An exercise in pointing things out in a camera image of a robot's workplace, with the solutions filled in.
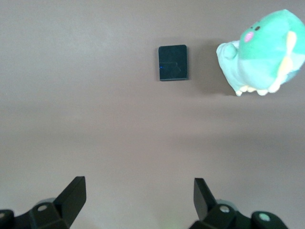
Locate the green plush dinosaur toy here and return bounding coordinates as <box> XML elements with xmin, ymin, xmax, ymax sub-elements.
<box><xmin>216</xmin><ymin>9</ymin><xmax>305</xmax><ymax>97</ymax></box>

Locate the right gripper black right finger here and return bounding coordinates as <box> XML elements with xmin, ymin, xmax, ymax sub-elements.
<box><xmin>188</xmin><ymin>177</ymin><xmax>251</xmax><ymax>229</ymax></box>

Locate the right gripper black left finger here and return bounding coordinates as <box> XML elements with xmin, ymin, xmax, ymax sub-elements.
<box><xmin>14</xmin><ymin>176</ymin><xmax>86</xmax><ymax>229</ymax></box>

